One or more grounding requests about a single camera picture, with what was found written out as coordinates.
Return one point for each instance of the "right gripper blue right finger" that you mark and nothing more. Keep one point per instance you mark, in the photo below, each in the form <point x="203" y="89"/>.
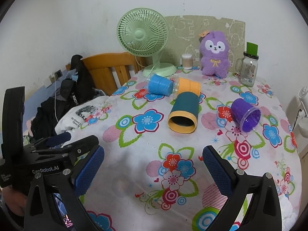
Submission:
<point x="263" y="212"/>

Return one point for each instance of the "black bag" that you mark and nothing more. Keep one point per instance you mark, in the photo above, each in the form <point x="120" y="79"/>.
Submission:
<point x="84" y="89"/>

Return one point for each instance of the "cotton swab container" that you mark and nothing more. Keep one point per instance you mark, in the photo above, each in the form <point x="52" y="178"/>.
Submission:
<point x="187" y="61"/>

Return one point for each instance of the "blue plastic cup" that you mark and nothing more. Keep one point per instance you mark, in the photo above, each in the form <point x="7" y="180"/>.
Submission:
<point x="159" y="85"/>

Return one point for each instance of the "beige patterned foam board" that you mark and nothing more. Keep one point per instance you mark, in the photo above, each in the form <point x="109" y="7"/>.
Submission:
<point x="184" y="37"/>

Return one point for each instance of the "white folded t-shirt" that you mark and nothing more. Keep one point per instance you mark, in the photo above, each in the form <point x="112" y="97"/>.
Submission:
<point x="84" y="115"/>

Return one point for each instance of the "glass jar with green lid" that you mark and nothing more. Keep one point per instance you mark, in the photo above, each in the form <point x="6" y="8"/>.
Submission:
<point x="246" y="67"/>

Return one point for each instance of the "left hand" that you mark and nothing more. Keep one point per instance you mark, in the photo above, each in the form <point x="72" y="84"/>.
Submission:
<point x="15" y="200"/>

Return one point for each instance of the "green desk fan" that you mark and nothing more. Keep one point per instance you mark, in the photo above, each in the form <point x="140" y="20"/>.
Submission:
<point x="144" y="32"/>

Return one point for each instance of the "teal cup with yellow rim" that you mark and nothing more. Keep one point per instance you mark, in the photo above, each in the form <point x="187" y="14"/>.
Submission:
<point x="184" y="114"/>

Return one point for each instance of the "purple plush toy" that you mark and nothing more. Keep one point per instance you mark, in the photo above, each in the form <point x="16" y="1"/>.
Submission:
<point x="214" y="50"/>

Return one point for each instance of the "floral tablecloth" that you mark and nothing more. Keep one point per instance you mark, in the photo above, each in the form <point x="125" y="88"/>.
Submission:
<point x="155" y="179"/>

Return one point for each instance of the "white floor fan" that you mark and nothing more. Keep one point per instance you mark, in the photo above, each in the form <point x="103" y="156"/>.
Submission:
<point x="301" y="117"/>

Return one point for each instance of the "orange plastic cup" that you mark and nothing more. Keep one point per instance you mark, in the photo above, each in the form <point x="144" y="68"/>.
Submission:
<point x="186" y="85"/>

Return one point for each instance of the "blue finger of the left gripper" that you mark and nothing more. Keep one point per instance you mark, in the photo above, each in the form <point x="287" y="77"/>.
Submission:
<point x="59" y="139"/>

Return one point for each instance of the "wall power socket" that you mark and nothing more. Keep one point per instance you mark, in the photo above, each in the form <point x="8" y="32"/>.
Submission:
<point x="55" y="76"/>

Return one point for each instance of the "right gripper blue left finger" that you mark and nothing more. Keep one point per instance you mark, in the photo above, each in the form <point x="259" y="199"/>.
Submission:
<point x="53" y="200"/>

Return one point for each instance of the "purple plastic cup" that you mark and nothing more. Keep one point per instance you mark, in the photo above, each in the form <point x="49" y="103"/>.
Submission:
<point x="246" y="115"/>

